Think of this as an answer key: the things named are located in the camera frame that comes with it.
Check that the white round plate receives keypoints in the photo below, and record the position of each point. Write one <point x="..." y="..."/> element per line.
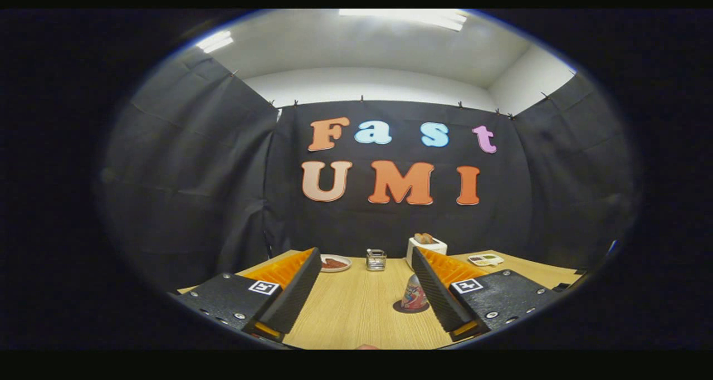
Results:
<point x="349" y="263"/>

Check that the white toaster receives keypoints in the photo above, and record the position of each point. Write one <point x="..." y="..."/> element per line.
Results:
<point x="413" y="252"/>

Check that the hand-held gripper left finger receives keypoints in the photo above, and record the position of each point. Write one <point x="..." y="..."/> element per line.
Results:
<point x="297" y="291"/>

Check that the white divided sauce tray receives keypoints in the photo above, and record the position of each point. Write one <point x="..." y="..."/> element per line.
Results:
<point x="486" y="259"/>

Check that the small metal rack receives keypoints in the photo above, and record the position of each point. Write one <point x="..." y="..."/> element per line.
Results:
<point x="376" y="260"/>

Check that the red food pieces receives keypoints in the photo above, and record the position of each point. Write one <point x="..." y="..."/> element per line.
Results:
<point x="334" y="263"/>

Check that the dark brown round coaster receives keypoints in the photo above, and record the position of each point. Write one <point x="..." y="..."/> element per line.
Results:
<point x="399" y="308"/>

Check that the toast slices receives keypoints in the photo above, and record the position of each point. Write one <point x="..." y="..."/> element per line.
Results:
<point x="424" y="238"/>

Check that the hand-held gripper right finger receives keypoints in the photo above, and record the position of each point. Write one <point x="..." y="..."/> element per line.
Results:
<point x="437" y="293"/>

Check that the small ceiling light panel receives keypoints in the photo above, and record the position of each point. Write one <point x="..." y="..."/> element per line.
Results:
<point x="215" y="41"/>

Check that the silver juice bottle pink label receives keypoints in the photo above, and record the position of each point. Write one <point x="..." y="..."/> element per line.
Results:
<point x="413" y="296"/>

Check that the long ceiling light panel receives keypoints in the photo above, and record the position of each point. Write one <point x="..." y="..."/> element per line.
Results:
<point x="412" y="18"/>

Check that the wooden table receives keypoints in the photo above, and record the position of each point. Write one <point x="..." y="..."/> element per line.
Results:
<point x="345" y="307"/>

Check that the small dark table clamp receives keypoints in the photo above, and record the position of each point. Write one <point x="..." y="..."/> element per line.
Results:
<point x="560" y="286"/>

